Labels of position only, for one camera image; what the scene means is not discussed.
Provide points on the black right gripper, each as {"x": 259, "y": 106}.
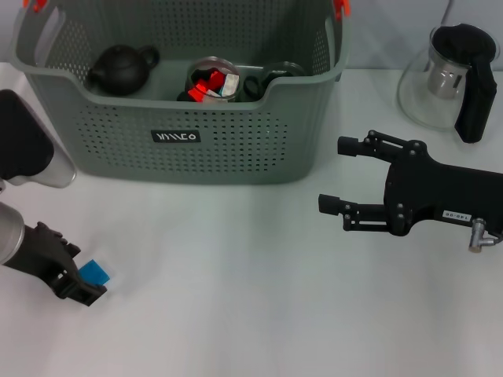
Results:
{"x": 444, "y": 196}

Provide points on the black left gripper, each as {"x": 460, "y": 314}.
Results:
{"x": 43, "y": 255}

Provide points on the blue square brick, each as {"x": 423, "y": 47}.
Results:
{"x": 95, "y": 273}

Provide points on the white translucent brick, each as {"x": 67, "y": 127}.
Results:
{"x": 230, "y": 84}

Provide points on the dark red curved brick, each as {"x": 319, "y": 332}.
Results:
{"x": 215, "y": 76}

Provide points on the large red slope brick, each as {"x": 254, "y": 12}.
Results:
{"x": 198, "y": 91}

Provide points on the grey perforated storage bin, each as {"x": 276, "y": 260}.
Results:
{"x": 157, "y": 157}

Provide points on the black clay teapot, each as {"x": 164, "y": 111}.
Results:
{"x": 118, "y": 70}

